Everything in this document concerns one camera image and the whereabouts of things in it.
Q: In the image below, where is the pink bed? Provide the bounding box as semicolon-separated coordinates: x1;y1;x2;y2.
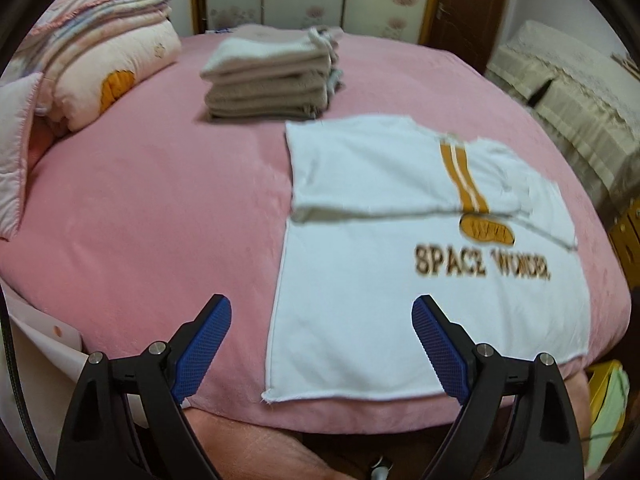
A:
0;29;633;436

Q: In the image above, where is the pink ruffled folded blanket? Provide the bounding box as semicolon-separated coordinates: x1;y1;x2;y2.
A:
22;0;174;68

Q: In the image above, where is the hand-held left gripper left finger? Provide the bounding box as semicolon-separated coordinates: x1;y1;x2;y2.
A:
55;294;233;480

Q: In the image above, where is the cream printed folded quilt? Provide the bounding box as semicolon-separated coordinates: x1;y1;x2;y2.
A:
32;22;183;134

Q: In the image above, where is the black cable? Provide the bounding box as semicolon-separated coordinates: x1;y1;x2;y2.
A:
0;287;53;480

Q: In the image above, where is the dark brown wooden door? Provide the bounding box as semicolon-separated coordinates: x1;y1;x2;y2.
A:
420;0;514;74

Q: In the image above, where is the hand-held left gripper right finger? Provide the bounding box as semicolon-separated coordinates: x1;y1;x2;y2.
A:
411;294;586;480

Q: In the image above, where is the white quilted cushion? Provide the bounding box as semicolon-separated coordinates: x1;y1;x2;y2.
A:
0;72;46;242

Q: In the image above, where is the white printed sweatshirt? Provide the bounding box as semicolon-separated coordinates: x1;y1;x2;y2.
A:
260;115;592;405

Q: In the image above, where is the lace cloth covered furniture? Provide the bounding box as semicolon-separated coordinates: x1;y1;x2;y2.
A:
485;20;640;222

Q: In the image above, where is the stack of folded clothes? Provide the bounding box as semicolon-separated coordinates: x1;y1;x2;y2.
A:
200;25;347;122

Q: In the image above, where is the white bag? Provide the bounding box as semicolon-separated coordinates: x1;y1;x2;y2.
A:
9;304;151;433

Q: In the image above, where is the yellow wooden drawer cabinet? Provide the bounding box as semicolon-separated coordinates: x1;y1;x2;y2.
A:
606;199;640;287

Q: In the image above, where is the yellow green bag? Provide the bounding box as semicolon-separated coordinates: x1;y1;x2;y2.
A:
584;359;632;472

